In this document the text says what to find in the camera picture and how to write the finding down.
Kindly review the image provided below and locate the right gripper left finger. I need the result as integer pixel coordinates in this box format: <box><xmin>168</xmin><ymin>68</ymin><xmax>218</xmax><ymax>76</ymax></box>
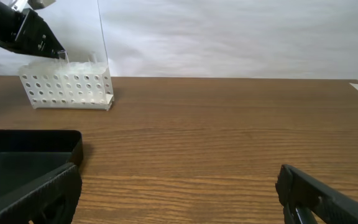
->
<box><xmin>0</xmin><ymin>162</ymin><xmax>83</xmax><ymax>224</ymax></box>

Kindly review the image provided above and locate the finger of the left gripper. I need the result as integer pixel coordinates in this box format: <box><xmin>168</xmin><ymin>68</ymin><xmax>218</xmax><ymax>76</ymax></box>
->
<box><xmin>16</xmin><ymin>9</ymin><xmax>65</xmax><ymax>59</ymax></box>

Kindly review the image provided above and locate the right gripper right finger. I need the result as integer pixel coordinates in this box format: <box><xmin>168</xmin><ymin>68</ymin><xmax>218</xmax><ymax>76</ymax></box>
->
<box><xmin>275</xmin><ymin>164</ymin><xmax>358</xmax><ymax>224</ymax></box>

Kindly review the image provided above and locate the black tray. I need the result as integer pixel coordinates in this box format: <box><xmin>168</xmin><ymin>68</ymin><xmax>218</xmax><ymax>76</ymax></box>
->
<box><xmin>0</xmin><ymin>129</ymin><xmax>84</xmax><ymax>222</ymax></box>

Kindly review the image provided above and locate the white test tube rack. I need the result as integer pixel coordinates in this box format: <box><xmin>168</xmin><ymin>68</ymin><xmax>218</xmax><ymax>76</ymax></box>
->
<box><xmin>18</xmin><ymin>60</ymin><xmax>115</xmax><ymax>111</ymax></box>

